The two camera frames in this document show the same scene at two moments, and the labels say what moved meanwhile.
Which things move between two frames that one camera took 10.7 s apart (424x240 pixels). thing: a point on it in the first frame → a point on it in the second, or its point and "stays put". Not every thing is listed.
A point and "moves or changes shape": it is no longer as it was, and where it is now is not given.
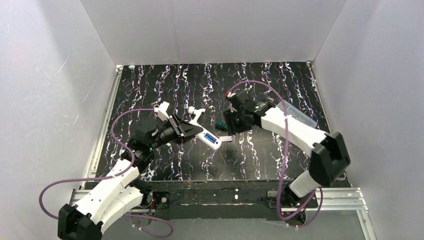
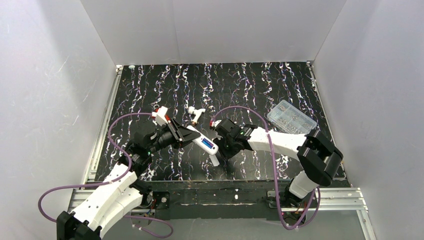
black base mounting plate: [223, 199] stays put
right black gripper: [233, 120] → [222, 131]
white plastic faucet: [198, 112] stays put
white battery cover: [225, 138] moves or changes shape
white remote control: [207, 138] moves or changes shape
